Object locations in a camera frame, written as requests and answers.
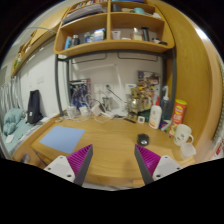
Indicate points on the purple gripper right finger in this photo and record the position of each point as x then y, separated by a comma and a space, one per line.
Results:
152, 166

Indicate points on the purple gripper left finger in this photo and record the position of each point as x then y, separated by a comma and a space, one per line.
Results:
74, 167

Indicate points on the black computer mouse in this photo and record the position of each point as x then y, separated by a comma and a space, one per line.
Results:
143, 139

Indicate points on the blue mouse pad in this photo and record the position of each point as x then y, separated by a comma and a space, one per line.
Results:
63, 139

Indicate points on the clear plastic cup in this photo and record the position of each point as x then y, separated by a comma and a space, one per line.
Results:
187, 150

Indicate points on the white mug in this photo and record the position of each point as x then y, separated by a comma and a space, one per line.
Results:
183, 133

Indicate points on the small white cube clock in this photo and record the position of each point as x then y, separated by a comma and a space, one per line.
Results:
141, 119

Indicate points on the white lotion bottle red cap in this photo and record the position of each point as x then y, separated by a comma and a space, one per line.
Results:
155, 115

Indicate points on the white power adapter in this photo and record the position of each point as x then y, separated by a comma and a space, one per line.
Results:
96, 109

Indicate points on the blue spray bottle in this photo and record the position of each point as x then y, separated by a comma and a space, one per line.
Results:
165, 103

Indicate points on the yellow red chip can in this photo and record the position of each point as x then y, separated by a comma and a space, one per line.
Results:
178, 115

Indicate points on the brown figurine model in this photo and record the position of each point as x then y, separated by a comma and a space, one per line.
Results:
141, 98

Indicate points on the black backpack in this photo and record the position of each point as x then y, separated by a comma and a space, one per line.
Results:
34, 113

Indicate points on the teal plush toy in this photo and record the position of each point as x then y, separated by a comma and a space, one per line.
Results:
11, 119

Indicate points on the wooden wall shelf unit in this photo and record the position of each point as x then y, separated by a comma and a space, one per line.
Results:
99, 25

